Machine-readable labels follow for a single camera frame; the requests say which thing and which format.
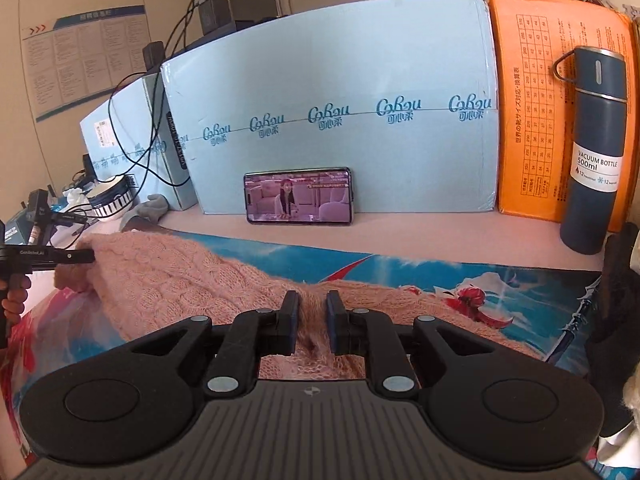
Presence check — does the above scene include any person's left hand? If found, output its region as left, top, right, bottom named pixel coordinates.
left=0, top=277, right=32, bottom=327

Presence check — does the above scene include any light blue box white label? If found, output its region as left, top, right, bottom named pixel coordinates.
left=80, top=72, right=199, bottom=211

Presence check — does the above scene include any printed desk mat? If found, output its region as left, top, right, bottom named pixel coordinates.
left=0, top=230, right=607, bottom=466

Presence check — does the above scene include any black stand device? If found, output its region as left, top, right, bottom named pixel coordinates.
left=26, top=187, right=52, bottom=233

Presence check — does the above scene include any large light blue cardboard box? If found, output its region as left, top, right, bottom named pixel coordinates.
left=160, top=0, right=501, bottom=216

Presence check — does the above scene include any orange cardboard box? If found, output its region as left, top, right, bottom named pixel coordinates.
left=487, top=0, right=640, bottom=234

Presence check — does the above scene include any pink knitted sweater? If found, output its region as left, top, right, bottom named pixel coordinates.
left=52, top=230, right=506, bottom=381

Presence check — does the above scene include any dark grey desk partition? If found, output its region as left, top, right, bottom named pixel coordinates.
left=170, top=19, right=262, bottom=56

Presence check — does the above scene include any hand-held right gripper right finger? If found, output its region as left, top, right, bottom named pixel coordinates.
left=326, top=290, right=502, bottom=397

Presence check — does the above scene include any small blue carton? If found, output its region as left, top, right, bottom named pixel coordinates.
left=0, top=210, right=56, bottom=247

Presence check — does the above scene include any dark grey adapter block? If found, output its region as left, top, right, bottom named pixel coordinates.
left=200, top=0, right=234, bottom=35

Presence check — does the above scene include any white crumpled tissue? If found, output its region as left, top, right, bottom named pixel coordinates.
left=62, top=182, right=96, bottom=208

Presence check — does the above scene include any white mug dark key print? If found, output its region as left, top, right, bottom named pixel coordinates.
left=87, top=175, right=136, bottom=222

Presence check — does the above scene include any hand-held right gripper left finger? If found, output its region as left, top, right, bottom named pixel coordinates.
left=125, top=290, right=301, bottom=397

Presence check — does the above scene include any black cable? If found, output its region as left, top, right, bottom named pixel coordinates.
left=120, top=0, right=226, bottom=191
left=106, top=0, right=226, bottom=181

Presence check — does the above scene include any black smartphone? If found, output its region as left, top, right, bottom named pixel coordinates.
left=243, top=167, right=355, bottom=226

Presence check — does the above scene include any blue vacuum bottle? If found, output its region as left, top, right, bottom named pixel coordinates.
left=552, top=46, right=629, bottom=256

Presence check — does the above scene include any black box device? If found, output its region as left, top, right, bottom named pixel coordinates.
left=142, top=41, right=169, bottom=74

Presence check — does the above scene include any wall poster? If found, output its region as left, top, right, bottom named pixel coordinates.
left=22, top=4, right=151, bottom=123

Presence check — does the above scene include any grey cloth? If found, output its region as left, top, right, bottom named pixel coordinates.
left=122, top=193, right=171, bottom=226

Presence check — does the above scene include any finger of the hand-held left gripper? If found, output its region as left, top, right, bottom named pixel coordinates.
left=50, top=248, right=96, bottom=266

